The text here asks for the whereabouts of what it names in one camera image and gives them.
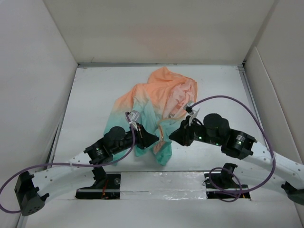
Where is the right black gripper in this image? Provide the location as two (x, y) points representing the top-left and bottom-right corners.
(168, 115), (222, 146)

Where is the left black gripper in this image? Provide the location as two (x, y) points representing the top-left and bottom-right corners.
(111, 123), (158, 155)

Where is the orange and teal jacket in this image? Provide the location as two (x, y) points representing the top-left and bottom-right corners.
(104, 67), (198, 166)

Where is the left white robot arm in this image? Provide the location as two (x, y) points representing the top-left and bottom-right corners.
(15, 123), (159, 216)

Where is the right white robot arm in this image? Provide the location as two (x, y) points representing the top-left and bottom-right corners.
(169, 114), (304, 205)

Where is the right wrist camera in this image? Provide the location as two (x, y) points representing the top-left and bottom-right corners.
(184, 101), (200, 124)

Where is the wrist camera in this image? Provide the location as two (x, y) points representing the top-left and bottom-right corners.
(184, 101), (200, 124)
(128, 111), (140, 123)

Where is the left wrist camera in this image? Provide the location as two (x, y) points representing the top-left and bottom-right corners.
(128, 111), (140, 123)

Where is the metal rail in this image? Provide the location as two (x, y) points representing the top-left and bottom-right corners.
(78, 187), (249, 193)

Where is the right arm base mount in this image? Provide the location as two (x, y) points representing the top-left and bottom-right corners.
(202, 163), (251, 202)

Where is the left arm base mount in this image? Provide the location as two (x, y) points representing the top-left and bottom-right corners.
(75, 167), (121, 200)

